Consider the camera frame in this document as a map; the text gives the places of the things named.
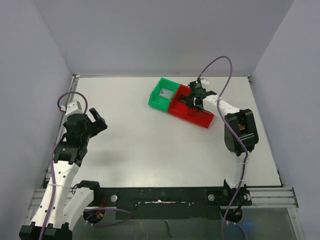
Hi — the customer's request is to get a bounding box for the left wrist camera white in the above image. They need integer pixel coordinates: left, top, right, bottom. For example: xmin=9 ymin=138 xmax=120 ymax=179
xmin=65 ymin=100 xmax=84 ymax=117

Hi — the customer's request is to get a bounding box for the silver card in bin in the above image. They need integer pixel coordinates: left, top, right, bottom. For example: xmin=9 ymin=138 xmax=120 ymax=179
xmin=158 ymin=88 xmax=174 ymax=100

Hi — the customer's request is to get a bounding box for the black card in bin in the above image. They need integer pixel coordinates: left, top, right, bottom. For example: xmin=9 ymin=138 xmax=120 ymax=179
xmin=178 ymin=95 xmax=190 ymax=105

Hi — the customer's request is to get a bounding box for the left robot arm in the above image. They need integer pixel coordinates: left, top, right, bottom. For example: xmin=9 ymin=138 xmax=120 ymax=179
xmin=19 ymin=108 xmax=108 ymax=240

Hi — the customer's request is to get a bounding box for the red right bin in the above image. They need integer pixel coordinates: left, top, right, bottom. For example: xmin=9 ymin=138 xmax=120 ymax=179
xmin=187 ymin=106 xmax=215 ymax=128

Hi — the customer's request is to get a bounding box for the green plastic bin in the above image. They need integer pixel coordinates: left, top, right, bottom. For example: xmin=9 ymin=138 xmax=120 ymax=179
xmin=148 ymin=77 xmax=180 ymax=112

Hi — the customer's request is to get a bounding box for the red bin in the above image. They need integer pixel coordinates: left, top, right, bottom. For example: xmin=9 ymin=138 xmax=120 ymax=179
xmin=187 ymin=106 xmax=215 ymax=128
xmin=167 ymin=84 xmax=190 ymax=122

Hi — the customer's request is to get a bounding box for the red middle bin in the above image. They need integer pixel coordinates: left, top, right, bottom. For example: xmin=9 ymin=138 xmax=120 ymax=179
xmin=167 ymin=84 xmax=190 ymax=122

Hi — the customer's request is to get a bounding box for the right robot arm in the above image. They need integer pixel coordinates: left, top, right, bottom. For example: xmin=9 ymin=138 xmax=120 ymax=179
xmin=186 ymin=79 xmax=259 ymax=189

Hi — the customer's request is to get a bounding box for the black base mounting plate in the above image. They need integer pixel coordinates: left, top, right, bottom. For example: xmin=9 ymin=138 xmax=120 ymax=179
xmin=83 ymin=186 xmax=252 ymax=227

